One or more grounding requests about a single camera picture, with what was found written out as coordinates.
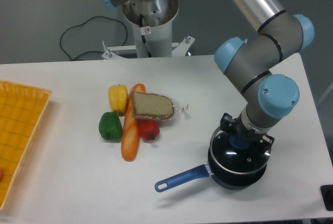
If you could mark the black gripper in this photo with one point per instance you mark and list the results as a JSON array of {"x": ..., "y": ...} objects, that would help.
[{"x": 236, "y": 127}]

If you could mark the glass lid blue knob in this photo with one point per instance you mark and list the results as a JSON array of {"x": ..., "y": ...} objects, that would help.
[{"x": 233, "y": 154}]

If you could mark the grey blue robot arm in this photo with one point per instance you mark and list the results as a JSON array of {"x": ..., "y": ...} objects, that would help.
[{"x": 270, "y": 97}]

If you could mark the red bell pepper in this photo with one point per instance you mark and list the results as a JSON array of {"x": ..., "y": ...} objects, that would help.
[{"x": 148, "y": 130}]

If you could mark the black device at table edge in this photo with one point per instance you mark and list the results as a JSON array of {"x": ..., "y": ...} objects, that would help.
[{"x": 327, "y": 195}]

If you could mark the bagged bread slice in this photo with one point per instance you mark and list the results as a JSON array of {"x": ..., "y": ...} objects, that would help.
[{"x": 158, "y": 107}]

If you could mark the orange baguette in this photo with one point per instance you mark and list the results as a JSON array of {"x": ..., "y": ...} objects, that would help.
[{"x": 130, "y": 137}]

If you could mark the yellow bell pepper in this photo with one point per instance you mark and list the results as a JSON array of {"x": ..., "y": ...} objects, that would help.
[{"x": 118, "y": 98}]

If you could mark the green bell pepper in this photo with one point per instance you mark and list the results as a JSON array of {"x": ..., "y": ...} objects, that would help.
[{"x": 110, "y": 127}]

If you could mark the yellow plastic basket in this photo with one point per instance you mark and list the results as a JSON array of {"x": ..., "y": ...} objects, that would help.
[{"x": 22, "y": 107}]

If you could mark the black saucepan blue handle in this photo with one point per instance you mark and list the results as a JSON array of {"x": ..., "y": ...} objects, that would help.
[{"x": 224, "y": 179}]

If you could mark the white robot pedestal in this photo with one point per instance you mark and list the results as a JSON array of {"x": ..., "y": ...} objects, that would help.
[{"x": 151, "y": 22}]

